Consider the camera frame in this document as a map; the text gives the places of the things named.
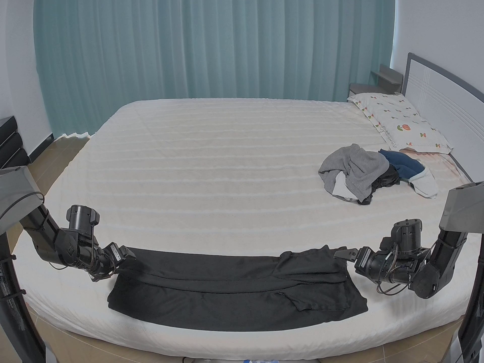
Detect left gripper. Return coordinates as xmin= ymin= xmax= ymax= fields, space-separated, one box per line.
xmin=93 ymin=250 xmax=116 ymax=279

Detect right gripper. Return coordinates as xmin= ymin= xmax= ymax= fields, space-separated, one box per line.
xmin=363 ymin=252 xmax=396 ymax=283

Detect black T-shirt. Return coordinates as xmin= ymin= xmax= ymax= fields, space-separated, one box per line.
xmin=107 ymin=244 xmax=369 ymax=332

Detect pile of clothes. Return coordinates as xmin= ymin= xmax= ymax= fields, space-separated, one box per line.
xmin=318 ymin=143 xmax=439 ymax=205

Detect bed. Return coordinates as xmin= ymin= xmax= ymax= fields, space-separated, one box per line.
xmin=8 ymin=52 xmax=484 ymax=356

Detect black chest of drawers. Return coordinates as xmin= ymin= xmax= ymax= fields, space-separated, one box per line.
xmin=0 ymin=116 xmax=31 ymax=169

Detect white printed pillow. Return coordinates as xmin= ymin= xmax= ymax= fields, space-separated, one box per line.
xmin=347 ymin=92 xmax=453 ymax=154

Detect grey bedside table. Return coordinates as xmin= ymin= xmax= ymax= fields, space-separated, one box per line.
xmin=349 ymin=65 xmax=404 ymax=95

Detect blue-green curtain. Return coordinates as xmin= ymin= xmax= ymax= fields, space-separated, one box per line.
xmin=181 ymin=0 xmax=396 ymax=101
xmin=34 ymin=0 xmax=183 ymax=137

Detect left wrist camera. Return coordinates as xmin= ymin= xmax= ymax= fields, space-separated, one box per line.
xmin=109 ymin=241 xmax=137 ymax=264

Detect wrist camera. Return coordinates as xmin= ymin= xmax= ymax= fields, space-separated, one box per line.
xmin=109 ymin=241 xmax=137 ymax=264
xmin=355 ymin=245 xmax=376 ymax=275

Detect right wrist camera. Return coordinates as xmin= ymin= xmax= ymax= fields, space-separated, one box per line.
xmin=355 ymin=245 xmax=376 ymax=275

